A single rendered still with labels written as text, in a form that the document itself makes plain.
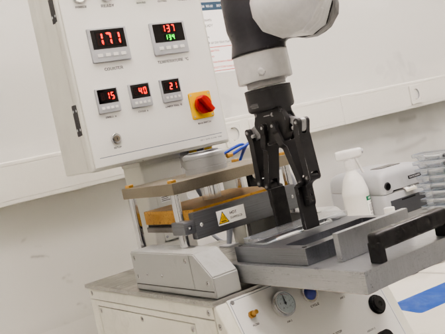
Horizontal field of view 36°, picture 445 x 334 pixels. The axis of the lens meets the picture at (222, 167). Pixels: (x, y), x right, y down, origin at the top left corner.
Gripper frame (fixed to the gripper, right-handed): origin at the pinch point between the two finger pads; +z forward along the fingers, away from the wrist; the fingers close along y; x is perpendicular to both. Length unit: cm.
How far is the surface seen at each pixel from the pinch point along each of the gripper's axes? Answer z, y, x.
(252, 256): 4.8, 0.1, -10.3
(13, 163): -19, -71, -18
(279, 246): 3.5, 6.1, -9.7
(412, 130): -1, -84, 139
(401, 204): 17, -53, 88
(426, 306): 28.0, -6.6, 34.3
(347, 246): 4.4, 16.6, -6.5
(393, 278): 8.6, 23.5, -6.4
